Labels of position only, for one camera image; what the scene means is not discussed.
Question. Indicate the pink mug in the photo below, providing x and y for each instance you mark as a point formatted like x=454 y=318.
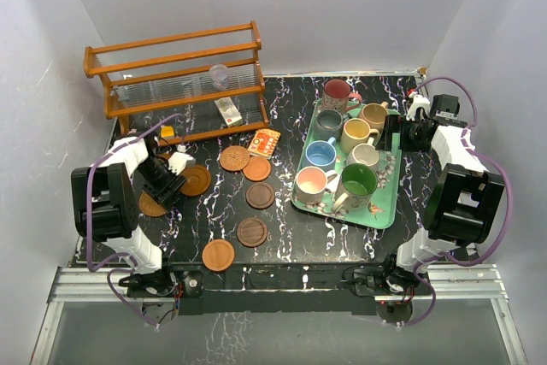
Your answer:
x=312 y=183

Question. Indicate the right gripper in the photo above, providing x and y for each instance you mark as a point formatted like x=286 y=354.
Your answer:
x=393 y=126

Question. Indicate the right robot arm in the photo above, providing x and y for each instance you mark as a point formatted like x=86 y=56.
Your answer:
x=464 y=201

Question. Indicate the woven rattan coaster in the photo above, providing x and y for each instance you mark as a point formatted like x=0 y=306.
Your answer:
x=149 y=207
x=234 y=158

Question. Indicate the orange wooden coaster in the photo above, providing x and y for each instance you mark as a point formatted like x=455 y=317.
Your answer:
x=257 y=169
x=218 y=255

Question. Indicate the white green small box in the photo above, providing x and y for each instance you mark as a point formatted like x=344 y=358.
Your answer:
x=229 y=112

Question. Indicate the wooden shelf rack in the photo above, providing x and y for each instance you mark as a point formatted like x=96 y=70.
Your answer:
x=169 y=75

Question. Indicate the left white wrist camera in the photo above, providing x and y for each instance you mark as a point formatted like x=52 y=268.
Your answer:
x=180 y=160

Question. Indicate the tan brown mug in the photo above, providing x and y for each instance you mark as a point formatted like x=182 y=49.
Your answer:
x=374 y=114

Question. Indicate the maroon mug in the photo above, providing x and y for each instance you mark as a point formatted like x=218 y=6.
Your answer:
x=337 y=95

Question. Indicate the yellow mug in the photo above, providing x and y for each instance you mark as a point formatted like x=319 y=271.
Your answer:
x=356 y=131

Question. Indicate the clear plastic cup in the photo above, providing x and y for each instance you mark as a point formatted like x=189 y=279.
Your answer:
x=219 y=75

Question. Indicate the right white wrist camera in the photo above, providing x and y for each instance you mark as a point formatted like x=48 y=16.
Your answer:
x=419 y=107

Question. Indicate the black front base frame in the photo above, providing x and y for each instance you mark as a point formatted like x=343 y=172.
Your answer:
x=358 y=288

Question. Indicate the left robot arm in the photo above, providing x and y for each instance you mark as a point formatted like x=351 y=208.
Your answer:
x=105 y=206

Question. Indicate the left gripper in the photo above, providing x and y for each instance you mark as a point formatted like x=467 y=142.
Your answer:
x=164 y=194

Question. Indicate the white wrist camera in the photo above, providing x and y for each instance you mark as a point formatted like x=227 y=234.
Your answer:
x=419 y=107
x=180 y=160

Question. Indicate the dark walnut coaster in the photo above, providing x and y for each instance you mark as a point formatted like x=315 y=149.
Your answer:
x=252 y=232
x=260 y=195

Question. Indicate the green floral tray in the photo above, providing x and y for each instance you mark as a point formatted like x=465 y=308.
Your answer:
x=380 y=213

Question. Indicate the white beige mug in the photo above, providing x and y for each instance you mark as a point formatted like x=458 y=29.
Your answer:
x=364 y=154

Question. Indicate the blue mug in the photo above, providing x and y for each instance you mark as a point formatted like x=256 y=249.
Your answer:
x=321 y=154

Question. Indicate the yellow small block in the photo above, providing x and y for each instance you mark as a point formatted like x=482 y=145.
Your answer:
x=167 y=132

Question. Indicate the orange patterned card pack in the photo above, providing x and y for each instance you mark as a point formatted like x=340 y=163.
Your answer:
x=264 y=143

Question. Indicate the grey mug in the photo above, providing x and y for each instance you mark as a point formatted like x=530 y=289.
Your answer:
x=328 y=124

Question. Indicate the green mug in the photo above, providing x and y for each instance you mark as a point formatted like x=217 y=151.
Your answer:
x=355 y=189

